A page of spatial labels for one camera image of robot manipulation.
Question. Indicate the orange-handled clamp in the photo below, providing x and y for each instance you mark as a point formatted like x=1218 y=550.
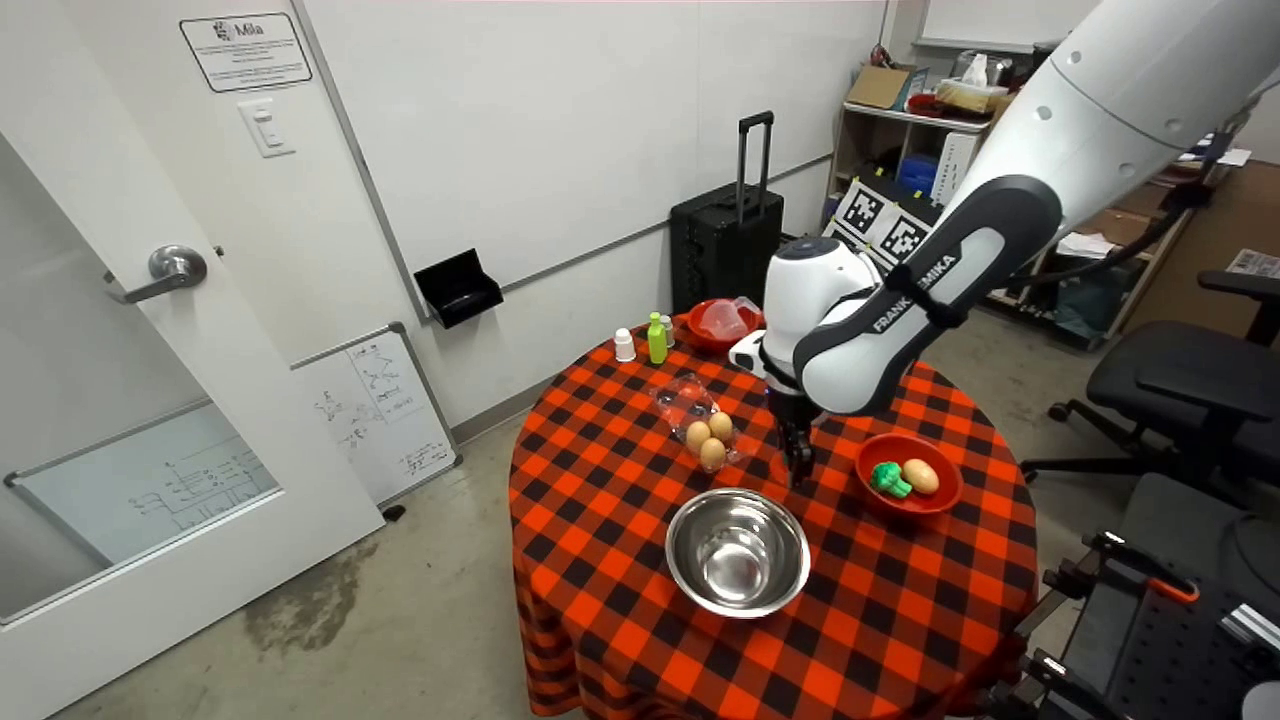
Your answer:
x=1162 y=579

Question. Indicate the small white bottle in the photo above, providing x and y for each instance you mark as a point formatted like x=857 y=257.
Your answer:
x=621 y=345

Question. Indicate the clear egg tray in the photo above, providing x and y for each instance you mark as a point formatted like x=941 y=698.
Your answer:
x=704 y=425

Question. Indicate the white door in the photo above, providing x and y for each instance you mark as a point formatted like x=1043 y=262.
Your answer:
x=161 y=466

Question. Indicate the beige toy egg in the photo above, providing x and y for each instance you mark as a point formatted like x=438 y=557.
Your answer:
x=921 y=474

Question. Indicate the black office chair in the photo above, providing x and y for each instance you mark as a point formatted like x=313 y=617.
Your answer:
x=1188 y=402

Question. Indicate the green broccoli toy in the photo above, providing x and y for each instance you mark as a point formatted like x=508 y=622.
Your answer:
x=889 y=481

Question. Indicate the silver metal bowl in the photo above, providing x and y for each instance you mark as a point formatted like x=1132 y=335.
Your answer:
x=738 y=552

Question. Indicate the orange black checkered tablecloth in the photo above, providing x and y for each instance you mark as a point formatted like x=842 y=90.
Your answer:
x=897 y=622

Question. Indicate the black suitcase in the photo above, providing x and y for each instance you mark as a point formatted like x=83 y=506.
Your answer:
x=722 y=240

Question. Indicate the black wall box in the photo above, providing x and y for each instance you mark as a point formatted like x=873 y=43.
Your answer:
x=457 y=291

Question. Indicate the red bowl with plastic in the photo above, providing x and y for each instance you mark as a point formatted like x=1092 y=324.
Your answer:
x=715 y=324

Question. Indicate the orange plastic bowl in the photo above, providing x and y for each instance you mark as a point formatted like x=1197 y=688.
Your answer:
x=900 y=444

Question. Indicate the small whiteboard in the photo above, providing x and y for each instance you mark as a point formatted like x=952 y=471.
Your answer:
x=382 y=415

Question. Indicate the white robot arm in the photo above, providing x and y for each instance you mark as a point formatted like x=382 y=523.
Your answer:
x=1118 y=98

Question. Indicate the green bottle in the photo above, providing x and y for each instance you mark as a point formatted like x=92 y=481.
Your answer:
x=657 y=338

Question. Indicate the wooden shelf unit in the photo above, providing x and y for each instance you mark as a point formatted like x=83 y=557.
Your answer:
x=909 y=268

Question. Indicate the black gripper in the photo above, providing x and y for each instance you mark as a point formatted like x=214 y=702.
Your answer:
x=792 y=415

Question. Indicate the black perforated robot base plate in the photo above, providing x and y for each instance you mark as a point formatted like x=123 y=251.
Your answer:
x=1146 y=656

